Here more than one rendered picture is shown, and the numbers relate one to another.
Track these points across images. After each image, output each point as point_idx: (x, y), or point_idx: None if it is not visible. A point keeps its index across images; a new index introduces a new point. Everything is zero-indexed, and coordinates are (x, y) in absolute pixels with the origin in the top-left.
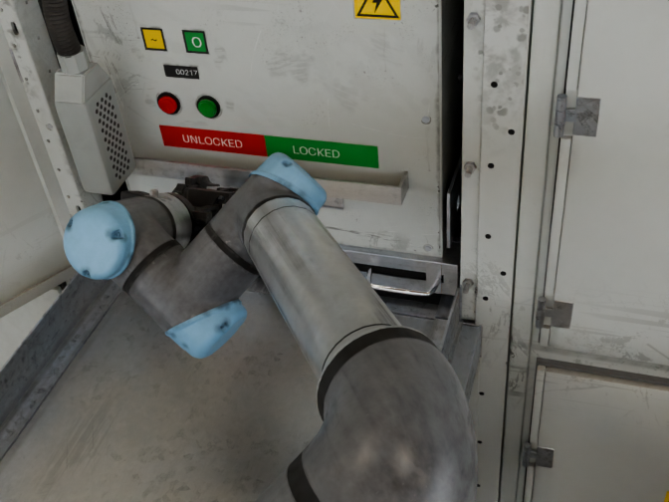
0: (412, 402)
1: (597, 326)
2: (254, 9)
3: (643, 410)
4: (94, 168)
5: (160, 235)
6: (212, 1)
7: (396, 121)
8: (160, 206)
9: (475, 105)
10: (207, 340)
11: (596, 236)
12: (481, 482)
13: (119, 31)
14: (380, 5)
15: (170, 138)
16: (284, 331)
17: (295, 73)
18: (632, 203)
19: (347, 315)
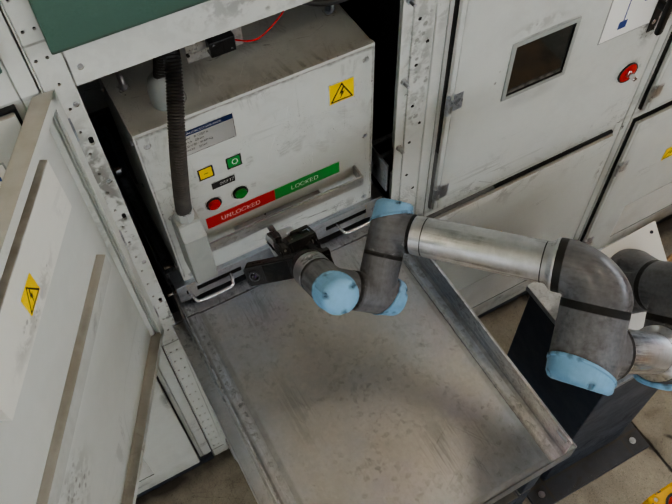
0: (601, 260)
1: (458, 186)
2: (272, 127)
3: (476, 210)
4: (207, 267)
5: (353, 272)
6: (246, 135)
7: (349, 143)
8: (327, 260)
9: (401, 119)
10: (405, 302)
11: (460, 148)
12: None
13: None
14: (343, 93)
15: (213, 222)
16: None
17: (294, 148)
18: (475, 126)
19: (531, 248)
